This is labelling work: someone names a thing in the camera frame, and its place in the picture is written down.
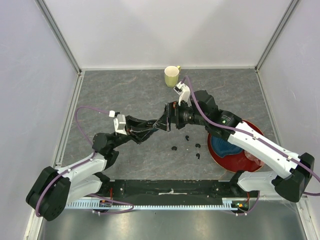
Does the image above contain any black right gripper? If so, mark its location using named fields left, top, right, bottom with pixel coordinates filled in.
left=153, top=98, right=208, bottom=132

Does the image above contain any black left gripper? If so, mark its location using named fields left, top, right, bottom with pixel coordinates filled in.
left=110, top=115, right=159, bottom=150

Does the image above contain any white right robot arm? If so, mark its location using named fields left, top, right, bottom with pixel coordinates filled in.
left=153, top=90, right=315, bottom=203

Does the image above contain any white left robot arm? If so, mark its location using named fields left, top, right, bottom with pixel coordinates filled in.
left=26, top=114, right=158, bottom=221

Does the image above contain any pale green mug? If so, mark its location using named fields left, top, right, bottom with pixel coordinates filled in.
left=164, top=65, right=181, bottom=88

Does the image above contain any blue leaf-shaped dish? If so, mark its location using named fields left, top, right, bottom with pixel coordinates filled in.
left=210, top=136, right=243, bottom=158

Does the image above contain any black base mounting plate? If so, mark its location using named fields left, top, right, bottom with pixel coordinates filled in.
left=97, top=179, right=258, bottom=201

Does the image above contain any red round plate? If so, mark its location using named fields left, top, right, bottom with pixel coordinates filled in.
left=207, top=133, right=264, bottom=173

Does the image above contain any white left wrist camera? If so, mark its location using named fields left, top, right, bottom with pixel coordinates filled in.
left=108, top=110, right=127, bottom=135

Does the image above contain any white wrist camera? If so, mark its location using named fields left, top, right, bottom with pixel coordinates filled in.
left=173, top=81, right=191, bottom=106
left=108, top=110, right=127, bottom=135

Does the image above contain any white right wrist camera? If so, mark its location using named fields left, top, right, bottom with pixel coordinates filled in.
left=173, top=81, right=191, bottom=106

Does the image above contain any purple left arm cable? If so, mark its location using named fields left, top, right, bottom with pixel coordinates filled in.
left=34, top=106, right=136, bottom=219

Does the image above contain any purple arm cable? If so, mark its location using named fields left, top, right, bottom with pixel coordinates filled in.
left=34, top=106, right=136, bottom=219
left=181, top=76, right=320, bottom=217

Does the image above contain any white slotted cable duct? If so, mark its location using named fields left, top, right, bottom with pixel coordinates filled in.
left=65, top=194, right=251, bottom=210

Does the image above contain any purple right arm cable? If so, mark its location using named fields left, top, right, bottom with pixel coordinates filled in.
left=181, top=76, right=320, bottom=217

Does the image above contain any aluminium frame post left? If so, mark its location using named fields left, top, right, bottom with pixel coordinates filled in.
left=35, top=0, right=82, bottom=75

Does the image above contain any aluminium frame post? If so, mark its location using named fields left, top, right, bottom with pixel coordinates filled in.
left=254, top=0, right=301, bottom=74
left=35, top=0, right=82, bottom=75

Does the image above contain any aluminium frame post right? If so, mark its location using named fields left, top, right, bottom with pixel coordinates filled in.
left=254, top=0, right=301, bottom=74

